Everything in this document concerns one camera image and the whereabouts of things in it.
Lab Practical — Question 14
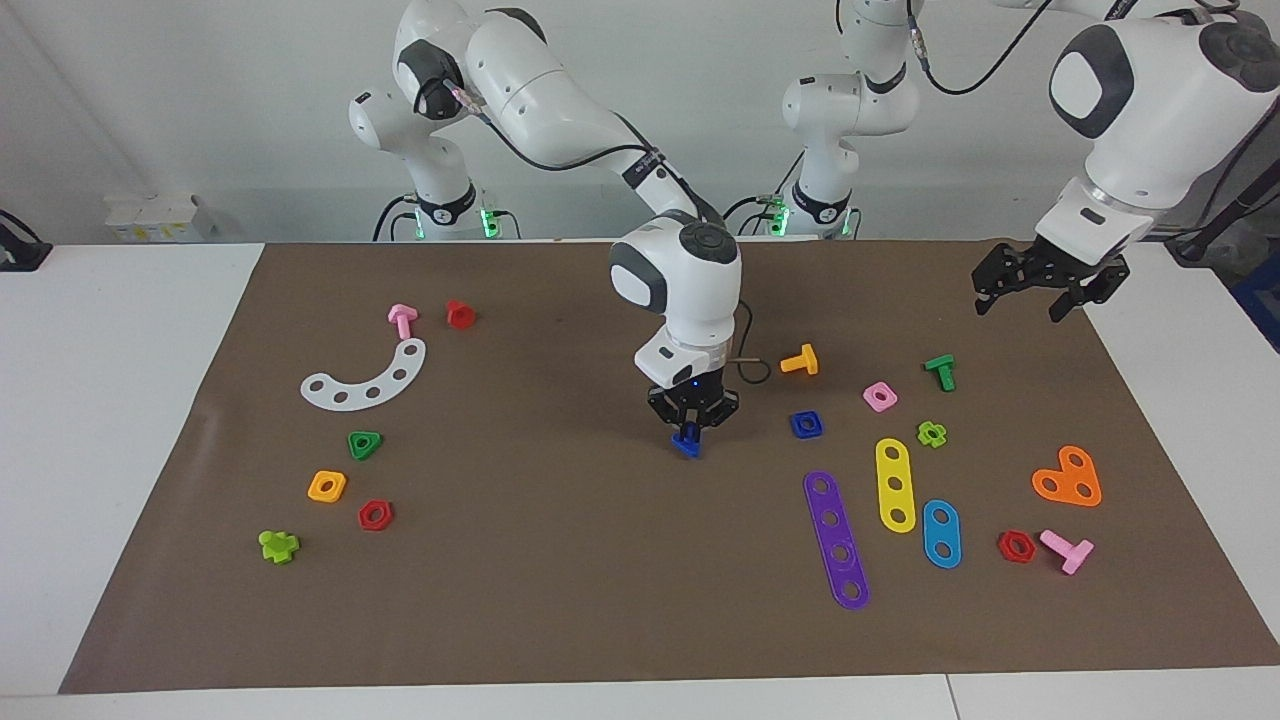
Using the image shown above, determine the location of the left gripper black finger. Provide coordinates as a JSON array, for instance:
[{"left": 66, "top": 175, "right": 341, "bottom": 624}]
[
  {"left": 1050, "top": 258, "right": 1131, "bottom": 323},
  {"left": 972, "top": 243, "right": 1046, "bottom": 319}
]

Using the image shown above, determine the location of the purple four-hole plate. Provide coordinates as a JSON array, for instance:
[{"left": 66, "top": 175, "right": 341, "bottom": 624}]
[{"left": 803, "top": 470, "right": 871, "bottom": 611}]

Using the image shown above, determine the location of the black slanted stand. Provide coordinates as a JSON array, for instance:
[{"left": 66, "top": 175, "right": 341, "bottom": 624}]
[{"left": 1165, "top": 150, "right": 1280, "bottom": 266}]

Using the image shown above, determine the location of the blue box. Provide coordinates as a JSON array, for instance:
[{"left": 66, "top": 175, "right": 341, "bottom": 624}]
[{"left": 1232, "top": 275, "right": 1280, "bottom": 353}]

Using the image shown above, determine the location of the brown table mat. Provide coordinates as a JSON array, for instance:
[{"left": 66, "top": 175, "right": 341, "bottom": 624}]
[{"left": 58, "top": 238, "right": 1280, "bottom": 695}]

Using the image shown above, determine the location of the yellow three-hole plate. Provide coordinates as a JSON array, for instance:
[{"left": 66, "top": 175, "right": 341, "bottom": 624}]
[{"left": 875, "top": 437, "right": 917, "bottom": 534}]

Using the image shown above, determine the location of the orange heart-shaped plate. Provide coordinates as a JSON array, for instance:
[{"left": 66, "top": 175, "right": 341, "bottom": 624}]
[{"left": 1031, "top": 445, "right": 1103, "bottom": 509}]

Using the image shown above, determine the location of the blue two-hole plate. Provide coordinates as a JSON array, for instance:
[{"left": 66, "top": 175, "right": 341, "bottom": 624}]
[{"left": 921, "top": 499, "right": 963, "bottom": 570}]

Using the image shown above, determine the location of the white curved five-hole plate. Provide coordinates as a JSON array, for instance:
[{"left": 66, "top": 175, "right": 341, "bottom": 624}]
[{"left": 300, "top": 338, "right": 428, "bottom": 412}]

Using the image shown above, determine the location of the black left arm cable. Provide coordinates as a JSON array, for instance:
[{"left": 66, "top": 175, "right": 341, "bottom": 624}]
[{"left": 905, "top": 0, "right": 1056, "bottom": 97}]

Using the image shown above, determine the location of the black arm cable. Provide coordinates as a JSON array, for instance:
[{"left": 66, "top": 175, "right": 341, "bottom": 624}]
[
  {"left": 452, "top": 88, "right": 773, "bottom": 386},
  {"left": 905, "top": 0, "right": 1056, "bottom": 97}
]

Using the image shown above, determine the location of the black left base cable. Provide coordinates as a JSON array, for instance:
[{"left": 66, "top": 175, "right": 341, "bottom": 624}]
[{"left": 718, "top": 195, "right": 791, "bottom": 239}]

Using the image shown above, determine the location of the black base cable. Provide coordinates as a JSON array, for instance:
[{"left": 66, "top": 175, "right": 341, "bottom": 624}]
[
  {"left": 373, "top": 193, "right": 416, "bottom": 243},
  {"left": 718, "top": 195, "right": 791, "bottom": 239}
]

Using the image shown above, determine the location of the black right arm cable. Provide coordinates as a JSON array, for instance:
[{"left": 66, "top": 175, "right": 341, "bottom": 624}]
[{"left": 452, "top": 88, "right": 773, "bottom": 386}]

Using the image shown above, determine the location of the black right base cable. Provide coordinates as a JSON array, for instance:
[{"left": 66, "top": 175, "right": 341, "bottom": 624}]
[{"left": 373, "top": 193, "right": 416, "bottom": 243}]

